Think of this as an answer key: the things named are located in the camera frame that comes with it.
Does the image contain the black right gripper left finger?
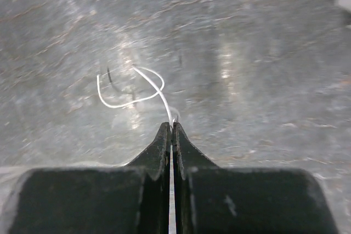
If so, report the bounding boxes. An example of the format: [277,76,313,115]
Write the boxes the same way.
[7,123,171,233]

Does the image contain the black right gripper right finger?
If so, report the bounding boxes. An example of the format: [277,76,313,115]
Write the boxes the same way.
[172,123,338,233]

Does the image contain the white thin cable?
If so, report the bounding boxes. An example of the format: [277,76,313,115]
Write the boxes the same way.
[97,64,182,125]

